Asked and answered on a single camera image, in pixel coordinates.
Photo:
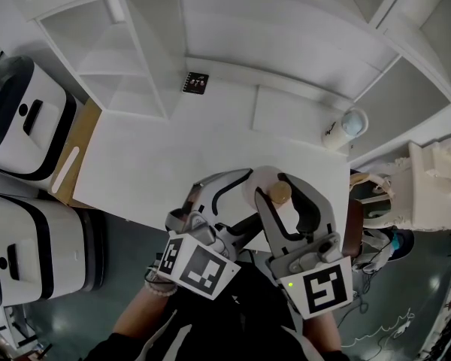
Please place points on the brown chair seat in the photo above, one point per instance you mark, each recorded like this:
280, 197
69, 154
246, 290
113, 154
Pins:
352, 228

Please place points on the white ornate furniture piece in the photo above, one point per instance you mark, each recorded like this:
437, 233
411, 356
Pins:
421, 186

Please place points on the wooden side panel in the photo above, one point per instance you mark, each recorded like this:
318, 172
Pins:
80, 134

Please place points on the person's right forearm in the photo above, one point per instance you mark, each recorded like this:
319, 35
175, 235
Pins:
321, 333

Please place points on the person's black clothing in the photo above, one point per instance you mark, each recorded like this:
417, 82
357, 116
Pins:
233, 325

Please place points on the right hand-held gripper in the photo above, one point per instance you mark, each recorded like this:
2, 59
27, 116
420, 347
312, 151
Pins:
323, 284

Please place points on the white shelf unit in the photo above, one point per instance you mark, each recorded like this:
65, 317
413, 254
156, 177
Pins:
248, 32

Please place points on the person's left forearm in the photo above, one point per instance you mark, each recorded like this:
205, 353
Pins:
143, 310

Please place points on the white and black machine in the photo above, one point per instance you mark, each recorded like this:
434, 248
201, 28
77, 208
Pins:
19, 126
37, 246

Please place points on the black spiral notebook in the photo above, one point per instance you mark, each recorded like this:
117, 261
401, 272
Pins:
194, 83

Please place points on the small pale container gold lid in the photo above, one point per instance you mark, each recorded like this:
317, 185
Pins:
259, 181

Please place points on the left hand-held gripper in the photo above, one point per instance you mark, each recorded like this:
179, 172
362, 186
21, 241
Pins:
195, 269

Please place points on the white cup with pale ball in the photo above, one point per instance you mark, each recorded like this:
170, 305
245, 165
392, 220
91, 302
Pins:
355, 122

